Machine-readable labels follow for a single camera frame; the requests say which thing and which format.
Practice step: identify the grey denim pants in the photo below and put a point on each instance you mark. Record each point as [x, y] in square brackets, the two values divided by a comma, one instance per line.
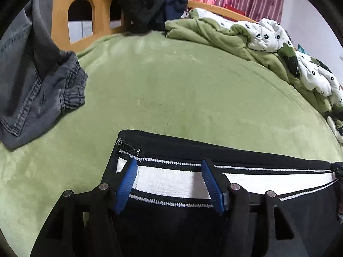
[29, 67]

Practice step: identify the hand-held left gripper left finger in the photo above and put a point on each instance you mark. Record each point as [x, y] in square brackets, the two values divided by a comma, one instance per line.
[126, 184]

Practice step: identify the wooden bed frame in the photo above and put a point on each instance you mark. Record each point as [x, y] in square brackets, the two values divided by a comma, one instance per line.
[61, 10]

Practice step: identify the green fleece bed blanket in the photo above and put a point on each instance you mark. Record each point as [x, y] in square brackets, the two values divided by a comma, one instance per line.
[174, 85]

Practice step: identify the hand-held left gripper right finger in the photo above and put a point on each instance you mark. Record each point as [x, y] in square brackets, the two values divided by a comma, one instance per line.
[213, 184]

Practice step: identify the black garment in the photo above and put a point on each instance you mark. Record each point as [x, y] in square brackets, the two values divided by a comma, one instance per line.
[134, 2]

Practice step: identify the teal object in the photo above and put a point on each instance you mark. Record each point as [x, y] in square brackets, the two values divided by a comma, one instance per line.
[301, 49]

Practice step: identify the black pants with white waistband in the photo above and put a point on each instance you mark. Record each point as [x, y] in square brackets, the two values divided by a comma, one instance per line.
[171, 225]

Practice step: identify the navy blue garment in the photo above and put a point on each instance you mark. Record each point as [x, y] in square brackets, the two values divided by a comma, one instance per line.
[172, 8]

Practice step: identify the white and green patterned quilt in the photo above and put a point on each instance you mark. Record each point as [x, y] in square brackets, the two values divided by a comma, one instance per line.
[264, 34]

